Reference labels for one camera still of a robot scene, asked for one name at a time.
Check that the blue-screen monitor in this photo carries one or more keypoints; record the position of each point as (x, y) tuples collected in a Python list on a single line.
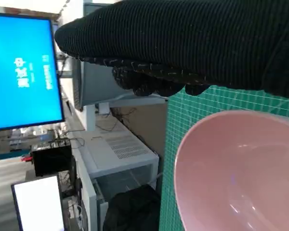
[(21, 72)]

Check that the green cutting mat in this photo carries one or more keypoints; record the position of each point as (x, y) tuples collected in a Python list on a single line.
[(178, 125)]

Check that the black knitted gloved right hand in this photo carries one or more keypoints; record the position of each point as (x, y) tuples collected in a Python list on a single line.
[(183, 43)]

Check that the white-screen monitor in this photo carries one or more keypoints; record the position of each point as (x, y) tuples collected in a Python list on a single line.
[(38, 204)]

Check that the pink bowl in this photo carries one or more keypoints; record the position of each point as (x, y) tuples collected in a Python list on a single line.
[(243, 168)]

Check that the white perforated cabinet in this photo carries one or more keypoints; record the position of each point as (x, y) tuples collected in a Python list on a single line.
[(125, 154)]

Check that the black equipment case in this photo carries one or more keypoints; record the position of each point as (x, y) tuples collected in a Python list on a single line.
[(50, 158)]

